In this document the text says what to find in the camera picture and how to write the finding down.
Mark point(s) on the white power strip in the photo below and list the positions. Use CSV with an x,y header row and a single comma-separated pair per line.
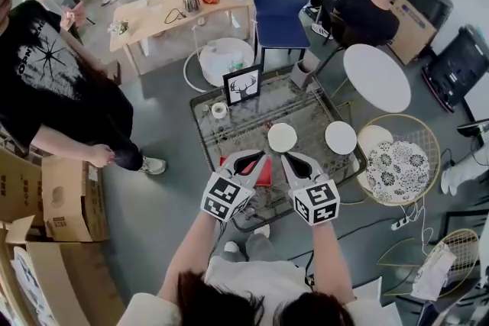
x,y
399,223

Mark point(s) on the flat cardboard box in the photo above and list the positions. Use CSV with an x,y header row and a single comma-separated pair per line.
x,y
19,187

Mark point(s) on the white board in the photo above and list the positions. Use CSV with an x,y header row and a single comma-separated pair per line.
x,y
368,290

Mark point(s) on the person's right shoe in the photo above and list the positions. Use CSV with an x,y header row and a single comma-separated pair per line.
x,y
262,230

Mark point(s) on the person's white shirt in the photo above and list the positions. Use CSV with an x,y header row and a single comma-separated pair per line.
x,y
260,278

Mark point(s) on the floral round cushion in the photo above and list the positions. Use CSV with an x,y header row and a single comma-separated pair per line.
x,y
397,172

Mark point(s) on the person's right forearm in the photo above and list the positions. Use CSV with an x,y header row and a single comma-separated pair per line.
x,y
328,259

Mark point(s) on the person's shoe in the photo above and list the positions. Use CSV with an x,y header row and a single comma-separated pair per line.
x,y
262,230
231,246

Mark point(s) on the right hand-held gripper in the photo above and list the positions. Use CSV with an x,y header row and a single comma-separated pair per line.
x,y
317,202

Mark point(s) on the large open cardboard box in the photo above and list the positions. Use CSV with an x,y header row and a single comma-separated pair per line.
x,y
65,278

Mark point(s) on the white round side table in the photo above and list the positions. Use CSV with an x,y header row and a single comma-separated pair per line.
x,y
376,78

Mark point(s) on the person's left shoe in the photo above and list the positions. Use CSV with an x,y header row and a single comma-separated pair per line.
x,y
231,246

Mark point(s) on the green-capped bottle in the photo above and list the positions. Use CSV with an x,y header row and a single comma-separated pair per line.
x,y
237,63

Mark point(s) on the grey cardboard box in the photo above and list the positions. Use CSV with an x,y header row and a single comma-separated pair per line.
x,y
303,74

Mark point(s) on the plain white round cushion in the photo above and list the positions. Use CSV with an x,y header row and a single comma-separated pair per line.
x,y
374,137

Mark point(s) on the red tray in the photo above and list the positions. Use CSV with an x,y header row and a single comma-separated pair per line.
x,y
264,175

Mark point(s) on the blue chair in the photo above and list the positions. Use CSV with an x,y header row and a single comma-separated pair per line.
x,y
280,7

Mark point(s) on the black machine with red base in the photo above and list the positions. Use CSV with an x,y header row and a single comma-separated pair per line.
x,y
458,68

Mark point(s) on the white bowl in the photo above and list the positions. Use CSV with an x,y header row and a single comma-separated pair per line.
x,y
282,137

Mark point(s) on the black-framed deer picture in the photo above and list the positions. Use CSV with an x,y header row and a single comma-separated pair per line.
x,y
242,86

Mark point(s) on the metal kettle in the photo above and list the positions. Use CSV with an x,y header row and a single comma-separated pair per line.
x,y
191,0

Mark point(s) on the pale pink cloth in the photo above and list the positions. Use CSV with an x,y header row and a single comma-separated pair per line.
x,y
433,271

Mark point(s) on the blue-printed cardboard box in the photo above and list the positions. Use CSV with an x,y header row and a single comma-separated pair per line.
x,y
410,30

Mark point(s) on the person's left forearm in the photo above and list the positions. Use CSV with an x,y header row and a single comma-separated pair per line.
x,y
191,252

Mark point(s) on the person's grey trousers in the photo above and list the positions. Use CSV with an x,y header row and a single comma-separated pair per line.
x,y
263,246

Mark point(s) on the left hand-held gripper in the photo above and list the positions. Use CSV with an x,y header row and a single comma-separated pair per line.
x,y
227,198

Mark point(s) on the long wooden table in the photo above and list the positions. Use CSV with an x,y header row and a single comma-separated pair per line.
x,y
153,19

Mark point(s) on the white plastic-wrapped fan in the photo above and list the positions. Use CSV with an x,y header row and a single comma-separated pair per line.
x,y
28,278

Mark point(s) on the glass-top wicker coffee table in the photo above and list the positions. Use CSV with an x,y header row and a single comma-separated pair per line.
x,y
290,110

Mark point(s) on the white tape roll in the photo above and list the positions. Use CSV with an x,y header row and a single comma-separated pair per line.
x,y
219,110

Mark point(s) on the dark wooden chair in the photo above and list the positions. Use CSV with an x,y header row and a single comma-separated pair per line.
x,y
344,34

